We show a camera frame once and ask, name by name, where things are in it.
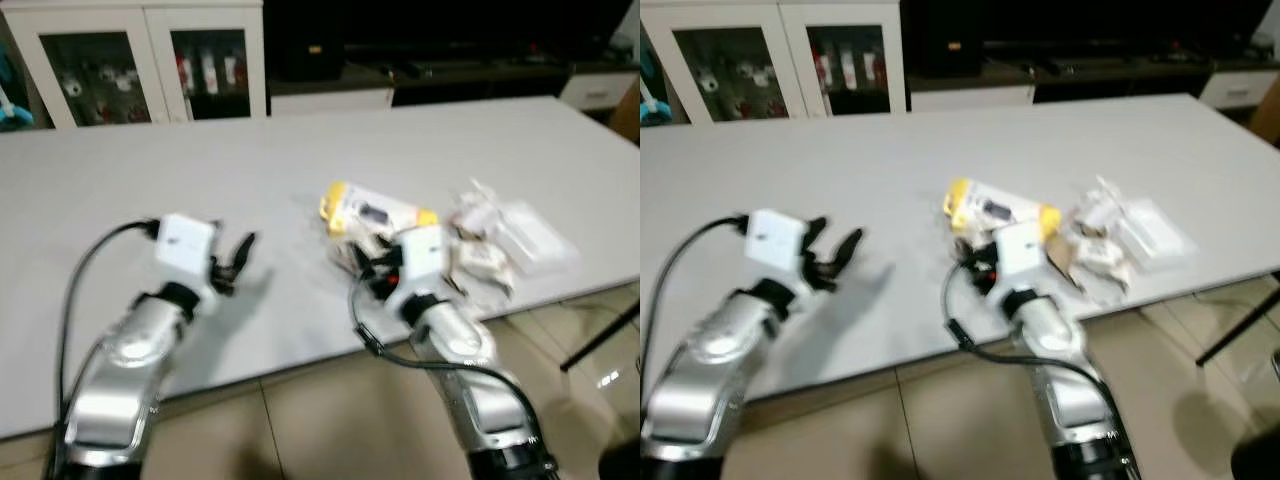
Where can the yellow white package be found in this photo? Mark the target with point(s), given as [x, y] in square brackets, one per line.
[375, 210]
[995, 208]

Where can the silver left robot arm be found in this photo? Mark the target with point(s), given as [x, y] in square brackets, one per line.
[705, 375]
[120, 385]

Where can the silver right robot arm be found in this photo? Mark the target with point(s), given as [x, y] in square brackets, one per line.
[475, 390]
[1065, 380]

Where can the crumpled white paper trash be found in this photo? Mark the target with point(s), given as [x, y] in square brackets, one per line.
[480, 255]
[1100, 255]

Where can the wide white drawer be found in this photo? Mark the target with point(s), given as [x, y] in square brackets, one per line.
[970, 97]
[330, 101]

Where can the clear plastic packaging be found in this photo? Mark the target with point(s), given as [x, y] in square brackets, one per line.
[535, 238]
[1155, 232]

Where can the red white bottles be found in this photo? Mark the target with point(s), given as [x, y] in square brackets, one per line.
[210, 72]
[848, 68]

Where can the white cups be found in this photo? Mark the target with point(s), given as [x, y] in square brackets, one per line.
[100, 85]
[738, 80]

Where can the white glass door cabinet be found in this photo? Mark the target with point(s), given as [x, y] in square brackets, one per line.
[790, 55]
[150, 60]

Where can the dark television stand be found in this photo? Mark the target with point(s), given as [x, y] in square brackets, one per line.
[1110, 80]
[470, 82]

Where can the teal object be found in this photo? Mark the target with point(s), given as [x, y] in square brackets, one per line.
[12, 110]
[652, 105]

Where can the black speaker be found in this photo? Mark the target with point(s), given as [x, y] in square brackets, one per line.
[942, 38]
[305, 40]

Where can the black table leg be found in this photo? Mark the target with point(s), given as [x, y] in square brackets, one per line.
[1240, 325]
[600, 338]

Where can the black television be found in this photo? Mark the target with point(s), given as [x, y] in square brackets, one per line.
[1120, 22]
[480, 25]

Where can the small white drawer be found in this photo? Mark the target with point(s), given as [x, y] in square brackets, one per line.
[1240, 88]
[600, 90]

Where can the black round object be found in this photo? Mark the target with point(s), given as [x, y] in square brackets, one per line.
[622, 464]
[1258, 458]

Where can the brown chair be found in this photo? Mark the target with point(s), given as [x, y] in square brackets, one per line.
[1268, 122]

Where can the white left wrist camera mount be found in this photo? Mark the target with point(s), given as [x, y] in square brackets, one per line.
[775, 243]
[185, 250]

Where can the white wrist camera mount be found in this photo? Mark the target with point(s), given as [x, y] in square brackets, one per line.
[418, 262]
[1020, 255]
[775, 243]
[185, 250]

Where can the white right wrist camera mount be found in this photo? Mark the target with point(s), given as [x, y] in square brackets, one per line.
[418, 262]
[1020, 255]

